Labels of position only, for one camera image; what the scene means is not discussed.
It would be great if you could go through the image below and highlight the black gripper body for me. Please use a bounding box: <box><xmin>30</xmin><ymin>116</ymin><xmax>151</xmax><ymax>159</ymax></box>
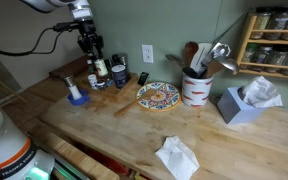
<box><xmin>76</xmin><ymin>32</ymin><xmax>105</xmax><ymax>56</ymax></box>

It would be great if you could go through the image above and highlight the white label spice bottle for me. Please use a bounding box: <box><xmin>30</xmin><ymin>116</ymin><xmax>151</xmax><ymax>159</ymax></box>
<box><xmin>94</xmin><ymin>58</ymin><xmax>109</xmax><ymax>79</ymax></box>

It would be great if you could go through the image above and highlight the wooden organizer tray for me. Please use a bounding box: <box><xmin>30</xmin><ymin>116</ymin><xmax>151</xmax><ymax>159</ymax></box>
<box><xmin>76</xmin><ymin>72</ymin><xmax>140</xmax><ymax>103</ymax></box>

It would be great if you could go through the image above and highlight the white cap sauce bottle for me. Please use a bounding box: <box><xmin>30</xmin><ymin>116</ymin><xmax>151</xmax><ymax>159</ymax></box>
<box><xmin>86</xmin><ymin>59</ymin><xmax>95</xmax><ymax>75</ymax></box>

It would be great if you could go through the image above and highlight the dark glass bottle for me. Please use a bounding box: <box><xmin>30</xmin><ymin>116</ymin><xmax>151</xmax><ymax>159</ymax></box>
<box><xmin>104</xmin><ymin>58</ymin><xmax>114</xmax><ymax>81</ymax></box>

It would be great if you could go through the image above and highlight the black cap dark bottle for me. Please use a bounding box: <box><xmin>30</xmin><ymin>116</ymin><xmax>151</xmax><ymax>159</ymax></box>
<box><xmin>111</xmin><ymin>53</ymin><xmax>122</xmax><ymax>66</ymax></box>

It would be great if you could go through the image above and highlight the steel canister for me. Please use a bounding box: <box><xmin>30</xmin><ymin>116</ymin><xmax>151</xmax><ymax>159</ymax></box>
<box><xmin>118</xmin><ymin>52</ymin><xmax>129</xmax><ymax>73</ymax></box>

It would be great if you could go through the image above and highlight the dark wooden board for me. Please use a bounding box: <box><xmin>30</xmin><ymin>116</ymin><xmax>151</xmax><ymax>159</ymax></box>
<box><xmin>48</xmin><ymin>54</ymin><xmax>91</xmax><ymax>81</ymax></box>

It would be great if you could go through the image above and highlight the dark can with white lid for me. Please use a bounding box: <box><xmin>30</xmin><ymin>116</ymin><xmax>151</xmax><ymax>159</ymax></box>
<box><xmin>111</xmin><ymin>64</ymin><xmax>129</xmax><ymax>90</ymax></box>

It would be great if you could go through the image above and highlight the small dark lid jar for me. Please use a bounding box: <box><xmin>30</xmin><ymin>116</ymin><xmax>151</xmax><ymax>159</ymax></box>
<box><xmin>96</xmin><ymin>80</ymin><xmax>107</xmax><ymax>92</ymax></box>

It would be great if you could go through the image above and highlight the steel top salt grinder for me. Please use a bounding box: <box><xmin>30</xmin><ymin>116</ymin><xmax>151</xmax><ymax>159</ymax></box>
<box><xmin>63</xmin><ymin>75</ymin><xmax>84</xmax><ymax>101</ymax></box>

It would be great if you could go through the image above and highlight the blue round dish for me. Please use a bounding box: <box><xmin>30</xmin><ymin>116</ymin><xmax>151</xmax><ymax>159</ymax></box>
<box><xmin>67</xmin><ymin>89</ymin><xmax>91</xmax><ymax>107</ymax></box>

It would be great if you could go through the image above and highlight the small black device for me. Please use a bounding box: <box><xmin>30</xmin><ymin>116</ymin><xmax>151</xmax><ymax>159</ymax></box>
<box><xmin>137</xmin><ymin>71</ymin><xmax>150</xmax><ymax>87</ymax></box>

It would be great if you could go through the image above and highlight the flat wooden spatula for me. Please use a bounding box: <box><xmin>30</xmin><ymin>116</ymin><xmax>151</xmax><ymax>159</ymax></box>
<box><xmin>113</xmin><ymin>88</ymin><xmax>158</xmax><ymax>118</ymax></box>

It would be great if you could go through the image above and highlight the grey metal spoon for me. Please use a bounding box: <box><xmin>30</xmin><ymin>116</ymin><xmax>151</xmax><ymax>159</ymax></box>
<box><xmin>165</xmin><ymin>53</ymin><xmax>186</xmax><ymax>70</ymax></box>

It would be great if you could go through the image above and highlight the colorful patterned ceramic trivet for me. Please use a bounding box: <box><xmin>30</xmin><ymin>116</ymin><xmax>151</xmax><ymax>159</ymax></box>
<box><xmin>136</xmin><ymin>81</ymin><xmax>182</xmax><ymax>112</ymax></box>

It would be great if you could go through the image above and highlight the wooden spoon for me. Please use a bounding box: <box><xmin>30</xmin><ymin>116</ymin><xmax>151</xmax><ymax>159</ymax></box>
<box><xmin>183</xmin><ymin>41</ymin><xmax>200</xmax><ymax>70</ymax></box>

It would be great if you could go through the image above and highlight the black utensil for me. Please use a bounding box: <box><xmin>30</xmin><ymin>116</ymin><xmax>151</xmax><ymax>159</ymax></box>
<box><xmin>181</xmin><ymin>66</ymin><xmax>200</xmax><ymax>80</ymax></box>

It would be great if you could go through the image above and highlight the white spatula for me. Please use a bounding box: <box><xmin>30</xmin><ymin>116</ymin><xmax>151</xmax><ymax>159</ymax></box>
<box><xmin>190</xmin><ymin>42</ymin><xmax>213</xmax><ymax>75</ymax></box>

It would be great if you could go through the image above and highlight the wooden mounting board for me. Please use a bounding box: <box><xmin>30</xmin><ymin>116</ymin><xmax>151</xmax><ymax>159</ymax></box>
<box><xmin>26</xmin><ymin>130</ymin><xmax>121</xmax><ymax>180</ymax></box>

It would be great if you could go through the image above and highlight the white orange utensil crock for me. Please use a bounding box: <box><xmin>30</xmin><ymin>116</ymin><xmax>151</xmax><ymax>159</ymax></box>
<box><xmin>181</xmin><ymin>72</ymin><xmax>215</xmax><ymax>108</ymax></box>

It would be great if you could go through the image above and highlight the brown wooden turner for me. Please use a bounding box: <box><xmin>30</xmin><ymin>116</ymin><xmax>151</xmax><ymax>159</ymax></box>
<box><xmin>204</xmin><ymin>59</ymin><xmax>226</xmax><ymax>80</ymax></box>

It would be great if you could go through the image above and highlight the slotted metal turner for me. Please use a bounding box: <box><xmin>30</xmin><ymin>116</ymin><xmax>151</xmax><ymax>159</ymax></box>
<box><xmin>200</xmin><ymin>42</ymin><xmax>233</xmax><ymax>68</ymax></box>

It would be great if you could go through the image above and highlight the round metal strainer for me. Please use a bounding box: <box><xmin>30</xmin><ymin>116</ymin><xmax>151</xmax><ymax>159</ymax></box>
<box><xmin>209</xmin><ymin>93</ymin><xmax>224</xmax><ymax>106</ymax></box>

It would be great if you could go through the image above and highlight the crumpled white napkin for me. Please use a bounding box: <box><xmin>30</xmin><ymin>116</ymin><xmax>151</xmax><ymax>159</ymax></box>
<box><xmin>154</xmin><ymin>135</ymin><xmax>201</xmax><ymax>180</ymax></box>

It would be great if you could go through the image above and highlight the metal ladle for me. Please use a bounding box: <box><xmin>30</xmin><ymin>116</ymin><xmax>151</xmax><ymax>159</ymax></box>
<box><xmin>213</xmin><ymin>55</ymin><xmax>240</xmax><ymax>74</ymax></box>

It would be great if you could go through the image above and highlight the grey blue tissue box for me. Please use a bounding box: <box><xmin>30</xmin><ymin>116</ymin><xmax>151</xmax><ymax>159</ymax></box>
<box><xmin>216</xmin><ymin>86</ymin><xmax>269</xmax><ymax>126</ymax></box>

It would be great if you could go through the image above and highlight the wooden spice rack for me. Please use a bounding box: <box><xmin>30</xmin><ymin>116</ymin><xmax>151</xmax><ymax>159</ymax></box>
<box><xmin>235</xmin><ymin>12</ymin><xmax>288</xmax><ymax>81</ymax></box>

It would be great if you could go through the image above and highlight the white tissue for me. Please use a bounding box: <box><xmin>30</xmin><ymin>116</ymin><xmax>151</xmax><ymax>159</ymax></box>
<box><xmin>239</xmin><ymin>75</ymin><xmax>284</xmax><ymax>109</ymax></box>

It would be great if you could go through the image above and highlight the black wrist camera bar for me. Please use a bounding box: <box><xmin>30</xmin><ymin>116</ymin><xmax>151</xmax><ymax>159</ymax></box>
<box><xmin>52</xmin><ymin>19</ymin><xmax>95</xmax><ymax>35</ymax></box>

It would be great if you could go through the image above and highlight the white wall outlet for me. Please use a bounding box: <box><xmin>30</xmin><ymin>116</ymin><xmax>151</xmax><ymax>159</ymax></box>
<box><xmin>141</xmin><ymin>44</ymin><xmax>155</xmax><ymax>64</ymax></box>

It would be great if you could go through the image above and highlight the black corrugated cable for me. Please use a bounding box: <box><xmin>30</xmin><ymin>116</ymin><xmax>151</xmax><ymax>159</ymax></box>
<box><xmin>0</xmin><ymin>21</ymin><xmax>82</xmax><ymax>57</ymax></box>

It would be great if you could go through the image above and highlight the aluminium frame rail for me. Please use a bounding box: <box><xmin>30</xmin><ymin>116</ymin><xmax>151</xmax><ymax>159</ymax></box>
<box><xmin>50</xmin><ymin>154</ymin><xmax>92</xmax><ymax>180</ymax></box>

